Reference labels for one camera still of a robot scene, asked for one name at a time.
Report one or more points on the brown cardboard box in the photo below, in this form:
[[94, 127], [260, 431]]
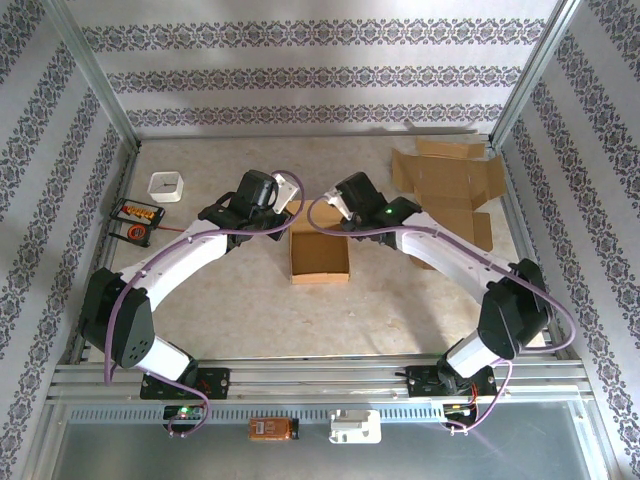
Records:
[[450, 175], [320, 255]]

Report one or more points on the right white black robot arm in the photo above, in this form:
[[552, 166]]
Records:
[[450, 255]]

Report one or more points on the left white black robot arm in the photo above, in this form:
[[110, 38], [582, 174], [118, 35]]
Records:
[[175, 260]]

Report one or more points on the small white square container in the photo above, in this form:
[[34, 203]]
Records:
[[165, 187]]

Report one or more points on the black screwdriver bit case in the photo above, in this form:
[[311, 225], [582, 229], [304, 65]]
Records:
[[137, 212]]

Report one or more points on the orange rectangular device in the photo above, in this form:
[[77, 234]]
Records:
[[270, 430]]

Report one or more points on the small green circuit board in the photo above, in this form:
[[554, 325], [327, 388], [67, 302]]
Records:
[[182, 412]]

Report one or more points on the grey metal panel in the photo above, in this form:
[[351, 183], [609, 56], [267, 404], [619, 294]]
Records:
[[200, 460]]

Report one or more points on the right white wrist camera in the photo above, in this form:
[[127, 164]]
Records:
[[337, 202]]

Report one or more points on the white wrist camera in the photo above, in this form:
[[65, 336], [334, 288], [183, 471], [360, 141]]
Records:
[[286, 192], [337, 202]]

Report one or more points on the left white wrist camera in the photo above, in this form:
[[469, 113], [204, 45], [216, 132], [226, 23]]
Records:
[[286, 192]]

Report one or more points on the aluminium rear rail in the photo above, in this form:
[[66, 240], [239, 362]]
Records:
[[325, 134]]

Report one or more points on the aluminium side rail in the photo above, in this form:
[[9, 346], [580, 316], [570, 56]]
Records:
[[126, 170], [517, 210]]

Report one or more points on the aluminium mounting rail frame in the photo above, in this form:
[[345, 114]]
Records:
[[320, 380]]

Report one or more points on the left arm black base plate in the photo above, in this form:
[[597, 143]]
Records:
[[215, 382]]

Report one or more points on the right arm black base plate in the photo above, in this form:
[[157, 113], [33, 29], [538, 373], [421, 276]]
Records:
[[425, 382]]

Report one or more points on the white plastic bracket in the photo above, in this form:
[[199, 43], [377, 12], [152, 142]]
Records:
[[355, 427]]

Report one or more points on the aluminium corner post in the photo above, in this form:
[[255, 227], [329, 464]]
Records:
[[533, 70], [95, 70]]

